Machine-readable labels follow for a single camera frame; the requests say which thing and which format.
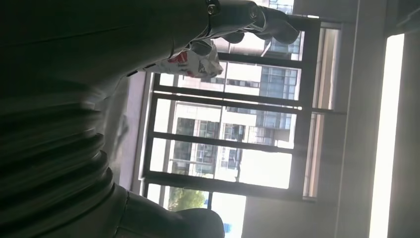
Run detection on grey courier bag package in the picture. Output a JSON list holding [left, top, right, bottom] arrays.
[[141, 39, 224, 79]]

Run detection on building outside window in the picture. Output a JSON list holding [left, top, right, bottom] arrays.
[[157, 0, 304, 184]]

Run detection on green tree outside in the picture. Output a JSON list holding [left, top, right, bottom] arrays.
[[167, 187, 207, 212]]

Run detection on bright narrow window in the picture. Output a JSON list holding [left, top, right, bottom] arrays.
[[369, 33, 405, 238]]

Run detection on dark window frame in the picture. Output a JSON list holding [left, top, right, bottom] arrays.
[[141, 14, 347, 202]]

